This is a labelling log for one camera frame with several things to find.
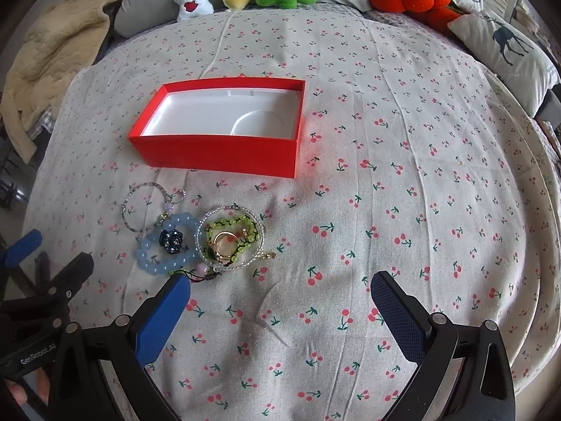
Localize black flower hair clip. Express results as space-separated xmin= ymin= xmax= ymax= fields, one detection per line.
xmin=159 ymin=229 xmax=183 ymax=255

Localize light blue bead bracelet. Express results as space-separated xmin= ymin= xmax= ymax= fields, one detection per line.
xmin=134 ymin=211 xmax=204 ymax=277

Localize gold ring cluster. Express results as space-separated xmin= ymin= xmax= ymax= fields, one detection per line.
xmin=208 ymin=231 xmax=242 ymax=265

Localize clear bead bracelet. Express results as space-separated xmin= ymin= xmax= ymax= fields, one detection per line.
xmin=195 ymin=204 xmax=268 ymax=272

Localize green bead black cord bracelet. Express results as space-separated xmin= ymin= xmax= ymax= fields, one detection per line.
xmin=203 ymin=214 xmax=261 ymax=265

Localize red cardboard box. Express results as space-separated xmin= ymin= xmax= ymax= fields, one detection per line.
xmin=128 ymin=76 xmax=305 ymax=179

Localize left hand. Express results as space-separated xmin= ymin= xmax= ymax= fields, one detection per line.
xmin=5 ymin=368 xmax=50 ymax=406

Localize beige quilted blanket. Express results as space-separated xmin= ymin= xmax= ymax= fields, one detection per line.
xmin=1 ymin=0 xmax=119 ymax=163

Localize cherry print bed sheet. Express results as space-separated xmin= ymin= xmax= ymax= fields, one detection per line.
xmin=25 ymin=9 xmax=560 ymax=420

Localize deer print pillow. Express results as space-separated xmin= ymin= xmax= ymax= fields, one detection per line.
xmin=448 ymin=9 xmax=560 ymax=118

